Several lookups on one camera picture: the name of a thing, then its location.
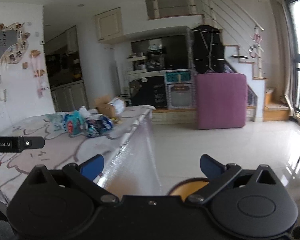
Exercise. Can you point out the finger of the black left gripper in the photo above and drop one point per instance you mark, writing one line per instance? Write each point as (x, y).
(19, 144)

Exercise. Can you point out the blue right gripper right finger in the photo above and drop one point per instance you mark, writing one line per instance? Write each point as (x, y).
(211, 167)

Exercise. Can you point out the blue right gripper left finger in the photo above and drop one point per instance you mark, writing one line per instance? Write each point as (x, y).
(92, 168)

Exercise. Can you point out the crushed blue Pepsi can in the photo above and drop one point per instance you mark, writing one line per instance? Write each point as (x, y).
(97, 125)

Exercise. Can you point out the teal plastic snack wrapper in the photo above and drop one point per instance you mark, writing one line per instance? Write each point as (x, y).
(71, 123)

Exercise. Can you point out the brown cardboard box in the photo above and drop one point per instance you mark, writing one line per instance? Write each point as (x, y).
(110, 107)

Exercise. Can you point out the wooden round trash bin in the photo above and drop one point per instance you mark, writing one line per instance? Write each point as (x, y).
(187, 187)

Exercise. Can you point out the cartoon print bed sheet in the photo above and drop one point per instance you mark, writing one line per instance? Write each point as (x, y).
(60, 149)

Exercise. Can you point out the silver foil bed side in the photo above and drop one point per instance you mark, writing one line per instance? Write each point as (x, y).
(132, 170)

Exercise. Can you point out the white plastic bag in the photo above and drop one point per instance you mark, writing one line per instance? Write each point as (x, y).
(84, 113)

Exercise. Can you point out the wooden tv cabinet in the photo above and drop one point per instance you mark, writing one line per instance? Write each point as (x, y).
(175, 114)

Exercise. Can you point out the pink upright mattress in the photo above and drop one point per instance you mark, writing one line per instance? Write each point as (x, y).
(221, 100)

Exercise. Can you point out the kitchen lower cabinet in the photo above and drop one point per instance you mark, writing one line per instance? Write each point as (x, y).
(69, 97)

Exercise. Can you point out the wooden stair steps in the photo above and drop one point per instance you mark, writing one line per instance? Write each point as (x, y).
(262, 105)

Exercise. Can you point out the toy oven poison sign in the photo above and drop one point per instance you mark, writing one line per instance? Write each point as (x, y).
(180, 88)

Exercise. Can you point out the black chalkboard sign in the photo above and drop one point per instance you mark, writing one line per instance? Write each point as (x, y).
(148, 91)

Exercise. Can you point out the white shelf with items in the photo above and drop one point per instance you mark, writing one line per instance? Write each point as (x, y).
(137, 63)

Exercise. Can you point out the beige curtain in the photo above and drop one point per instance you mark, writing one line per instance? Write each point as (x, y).
(284, 30)

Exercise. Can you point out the staircase railing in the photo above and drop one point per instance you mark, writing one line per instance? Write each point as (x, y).
(226, 15)

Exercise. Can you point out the pink hanging wall ornament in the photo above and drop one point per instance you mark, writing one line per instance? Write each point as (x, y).
(39, 72)

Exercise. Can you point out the panda wall decoration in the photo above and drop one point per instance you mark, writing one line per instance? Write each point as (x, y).
(13, 43)

